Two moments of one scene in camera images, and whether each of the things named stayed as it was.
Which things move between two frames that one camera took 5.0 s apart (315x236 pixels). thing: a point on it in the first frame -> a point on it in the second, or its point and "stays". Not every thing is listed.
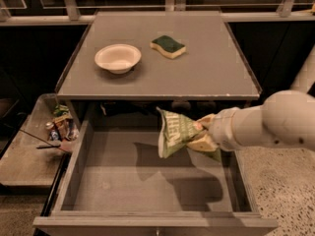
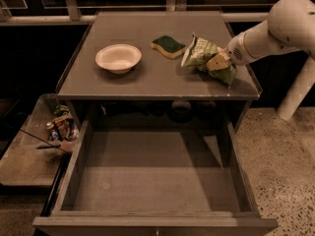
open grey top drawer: [117, 185] stays
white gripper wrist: [222, 129] -> [236, 50]
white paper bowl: [118, 58] stays
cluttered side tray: [35, 156] stays
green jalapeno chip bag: [176, 131] -> [198, 50]
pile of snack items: [62, 127] stays
